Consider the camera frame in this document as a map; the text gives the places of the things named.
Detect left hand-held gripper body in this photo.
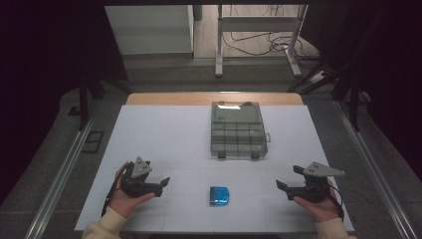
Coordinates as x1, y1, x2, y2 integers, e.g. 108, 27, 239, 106
119, 156, 159, 198

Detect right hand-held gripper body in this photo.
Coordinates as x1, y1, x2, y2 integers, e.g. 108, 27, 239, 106
287, 161, 346, 204

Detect person's right hand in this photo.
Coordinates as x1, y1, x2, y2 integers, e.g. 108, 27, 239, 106
293, 178, 342, 224

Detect person's left hand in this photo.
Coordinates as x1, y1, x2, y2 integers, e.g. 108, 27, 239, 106
107, 161, 157, 219

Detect white table mat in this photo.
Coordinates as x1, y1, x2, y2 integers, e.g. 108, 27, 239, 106
74, 104, 355, 234

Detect small blue plastic case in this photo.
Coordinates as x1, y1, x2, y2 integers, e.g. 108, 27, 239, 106
208, 185, 231, 207

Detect transparent grey compartment box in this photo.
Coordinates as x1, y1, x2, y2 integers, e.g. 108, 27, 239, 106
210, 101, 272, 160

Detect white power strip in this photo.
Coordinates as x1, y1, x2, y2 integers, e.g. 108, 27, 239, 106
309, 70, 328, 85

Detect black tripod stand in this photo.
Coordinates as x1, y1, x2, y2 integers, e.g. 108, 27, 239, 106
77, 64, 134, 131
287, 49, 366, 132

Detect white cabinet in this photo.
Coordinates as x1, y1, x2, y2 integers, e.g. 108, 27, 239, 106
104, 4, 195, 56

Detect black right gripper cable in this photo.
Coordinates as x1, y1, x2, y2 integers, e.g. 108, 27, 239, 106
326, 183, 346, 221

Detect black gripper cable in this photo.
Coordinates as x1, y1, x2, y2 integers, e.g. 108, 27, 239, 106
101, 161, 130, 217
326, 183, 346, 221

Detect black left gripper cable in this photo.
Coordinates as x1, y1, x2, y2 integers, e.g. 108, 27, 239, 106
101, 161, 130, 217

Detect metal floor rail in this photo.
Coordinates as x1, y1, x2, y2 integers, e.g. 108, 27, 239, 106
332, 99, 417, 239
23, 101, 103, 239

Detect black floor cables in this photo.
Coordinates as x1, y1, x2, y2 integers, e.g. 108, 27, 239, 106
221, 4, 321, 64

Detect white desk frame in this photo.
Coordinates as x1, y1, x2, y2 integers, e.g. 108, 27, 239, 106
214, 4, 309, 79

